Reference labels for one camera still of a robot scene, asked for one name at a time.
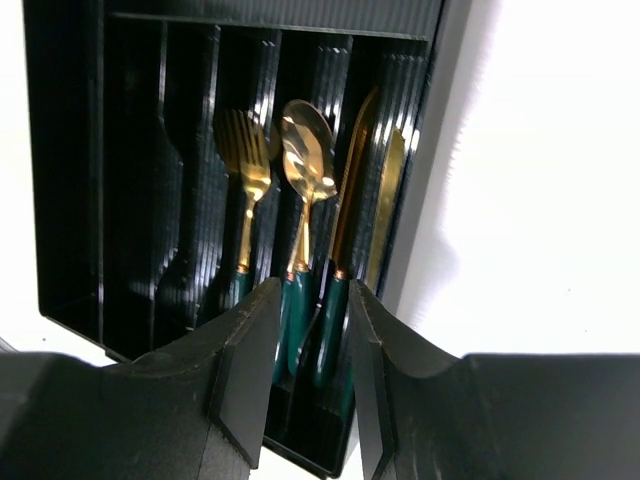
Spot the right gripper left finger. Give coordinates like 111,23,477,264
99,279,281,479

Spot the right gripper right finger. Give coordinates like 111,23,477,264
349,280,475,479

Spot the gold knife green handle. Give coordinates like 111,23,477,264
312,88,379,388
339,126,406,416

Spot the gold spoon green handle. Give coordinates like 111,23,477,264
272,98,339,381
272,199,311,384

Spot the gold fork green handle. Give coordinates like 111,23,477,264
213,109,272,307

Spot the black cutlery organizer tray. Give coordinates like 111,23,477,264
23,1,446,479

